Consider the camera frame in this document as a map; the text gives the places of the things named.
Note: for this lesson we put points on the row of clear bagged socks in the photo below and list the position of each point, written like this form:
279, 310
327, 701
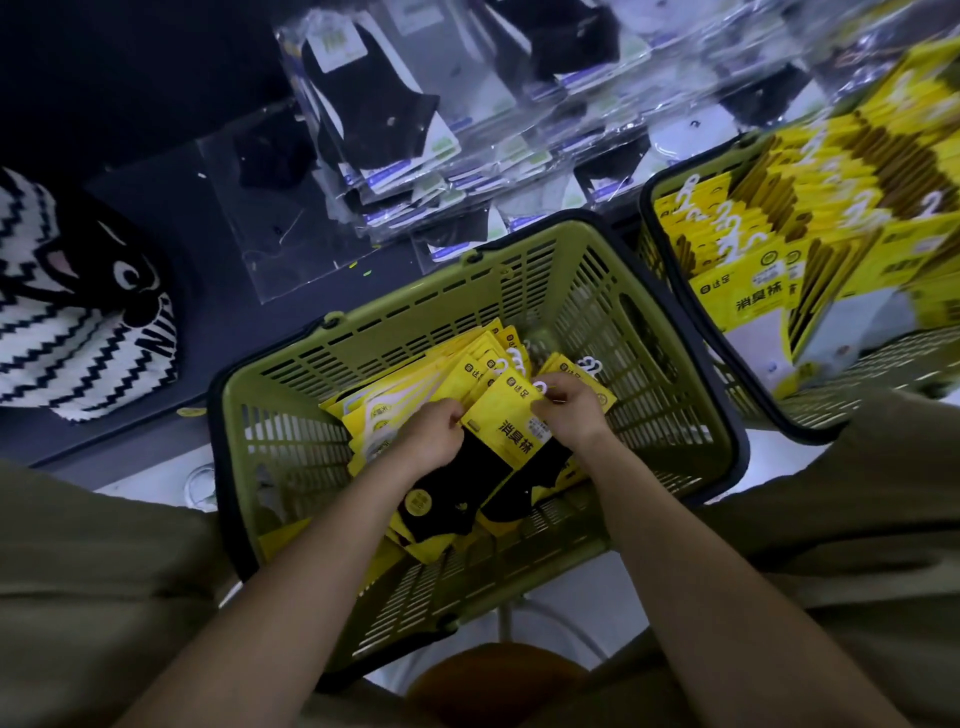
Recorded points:
367, 105

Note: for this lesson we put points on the green shopping basket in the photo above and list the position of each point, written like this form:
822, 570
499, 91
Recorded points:
420, 300

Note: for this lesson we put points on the stack of upright yellow packets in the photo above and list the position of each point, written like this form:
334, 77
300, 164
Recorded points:
750, 292

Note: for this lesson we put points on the person's left hand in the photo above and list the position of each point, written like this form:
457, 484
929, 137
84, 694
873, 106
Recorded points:
435, 442

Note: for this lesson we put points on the olive trousers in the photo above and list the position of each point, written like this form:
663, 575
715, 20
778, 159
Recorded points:
90, 600

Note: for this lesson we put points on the person's right hand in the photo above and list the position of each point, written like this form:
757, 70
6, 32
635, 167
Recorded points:
577, 412

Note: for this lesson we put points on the black white zigzag tote bag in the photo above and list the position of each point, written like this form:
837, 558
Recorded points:
67, 352

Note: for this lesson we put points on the person's left forearm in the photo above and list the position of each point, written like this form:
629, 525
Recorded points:
300, 607

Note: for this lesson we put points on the pile of yellow sock packets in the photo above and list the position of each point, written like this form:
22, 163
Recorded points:
390, 397

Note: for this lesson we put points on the person's right forearm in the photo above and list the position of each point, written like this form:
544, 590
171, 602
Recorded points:
705, 592

